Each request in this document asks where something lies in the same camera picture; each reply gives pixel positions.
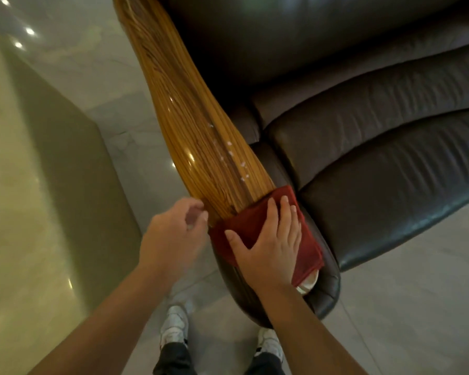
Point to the person's white shoe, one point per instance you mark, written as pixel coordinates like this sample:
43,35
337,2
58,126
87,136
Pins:
269,342
174,324

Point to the person's right trouser leg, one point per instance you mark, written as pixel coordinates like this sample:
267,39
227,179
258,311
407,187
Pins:
266,365

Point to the dark brown leather sofa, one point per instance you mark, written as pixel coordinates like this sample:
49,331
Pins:
355,124

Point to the person's right white shoe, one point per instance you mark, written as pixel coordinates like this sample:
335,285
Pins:
269,342

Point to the person's left white shoe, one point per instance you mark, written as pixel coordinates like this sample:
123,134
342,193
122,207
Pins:
174,324

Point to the person's left hand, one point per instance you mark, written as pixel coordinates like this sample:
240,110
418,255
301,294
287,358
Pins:
168,242

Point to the person's right thumb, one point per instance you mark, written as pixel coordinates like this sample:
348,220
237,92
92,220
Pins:
237,242

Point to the person's right middle finger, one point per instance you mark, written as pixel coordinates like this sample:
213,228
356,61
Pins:
284,216

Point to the person's left forearm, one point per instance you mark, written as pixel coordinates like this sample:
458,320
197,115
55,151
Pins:
109,328

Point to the red cleaning cloth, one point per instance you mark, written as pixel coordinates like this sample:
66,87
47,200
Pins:
254,226

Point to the person's right hand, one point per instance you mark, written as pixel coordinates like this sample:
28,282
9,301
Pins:
269,253

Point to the person's left fingers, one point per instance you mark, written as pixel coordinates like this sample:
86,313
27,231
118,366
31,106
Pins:
195,214

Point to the person's trouser leg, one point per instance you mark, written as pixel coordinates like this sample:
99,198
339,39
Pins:
174,359
266,365

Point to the person's right forearm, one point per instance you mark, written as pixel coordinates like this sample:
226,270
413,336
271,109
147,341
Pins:
308,331

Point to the glossy wooden sofa armrest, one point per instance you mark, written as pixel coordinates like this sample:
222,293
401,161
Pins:
191,113

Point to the person's left trouser leg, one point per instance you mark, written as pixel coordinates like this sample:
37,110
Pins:
174,359

